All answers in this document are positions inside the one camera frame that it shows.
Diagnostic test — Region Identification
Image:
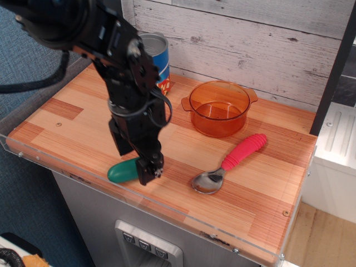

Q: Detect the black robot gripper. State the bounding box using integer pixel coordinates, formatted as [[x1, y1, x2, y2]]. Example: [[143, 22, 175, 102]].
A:
[[108, 98, 166, 186]]

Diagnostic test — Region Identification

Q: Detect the green toy pickle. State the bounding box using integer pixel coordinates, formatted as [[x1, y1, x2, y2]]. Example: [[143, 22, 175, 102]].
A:
[[107, 157, 140, 183]]

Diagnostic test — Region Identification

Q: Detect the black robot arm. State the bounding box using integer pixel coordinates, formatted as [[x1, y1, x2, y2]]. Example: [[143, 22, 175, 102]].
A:
[[1, 1, 172, 185]]

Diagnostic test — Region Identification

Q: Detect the orange transparent plastic pot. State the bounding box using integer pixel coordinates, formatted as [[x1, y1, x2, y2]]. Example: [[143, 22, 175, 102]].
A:
[[181, 81, 258, 137]]

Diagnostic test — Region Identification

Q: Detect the orange plush item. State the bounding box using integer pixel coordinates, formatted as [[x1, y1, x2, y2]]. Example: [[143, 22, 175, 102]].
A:
[[22, 254, 50, 267]]

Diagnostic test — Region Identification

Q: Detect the grey toy fridge cabinet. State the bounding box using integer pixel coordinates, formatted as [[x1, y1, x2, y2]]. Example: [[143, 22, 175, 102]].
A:
[[54, 172, 257, 266]]

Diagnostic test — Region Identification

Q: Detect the silver dispenser button panel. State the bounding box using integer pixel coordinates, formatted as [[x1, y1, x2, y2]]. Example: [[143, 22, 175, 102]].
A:
[[115, 220, 184, 266]]

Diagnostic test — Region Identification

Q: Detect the alphabet soup toy can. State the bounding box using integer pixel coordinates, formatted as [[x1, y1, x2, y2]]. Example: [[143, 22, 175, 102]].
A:
[[139, 32, 171, 96]]

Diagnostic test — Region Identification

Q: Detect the clear acrylic table guard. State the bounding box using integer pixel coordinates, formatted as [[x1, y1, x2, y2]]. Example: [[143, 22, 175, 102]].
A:
[[4, 66, 317, 266]]

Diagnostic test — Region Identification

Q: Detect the white toy sink unit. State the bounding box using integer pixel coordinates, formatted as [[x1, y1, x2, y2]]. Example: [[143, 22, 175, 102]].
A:
[[302, 103, 355, 223]]

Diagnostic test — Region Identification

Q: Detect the pink handled metal spoon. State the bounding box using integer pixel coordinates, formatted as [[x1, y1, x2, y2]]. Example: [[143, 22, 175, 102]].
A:
[[191, 133, 267, 194]]

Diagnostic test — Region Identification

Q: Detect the black braided cable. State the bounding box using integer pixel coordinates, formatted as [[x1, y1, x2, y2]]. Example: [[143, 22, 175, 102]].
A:
[[0, 248, 24, 267]]

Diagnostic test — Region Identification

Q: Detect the dark grey right post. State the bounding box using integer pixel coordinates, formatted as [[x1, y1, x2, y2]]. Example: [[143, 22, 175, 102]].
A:
[[309, 1, 355, 136]]

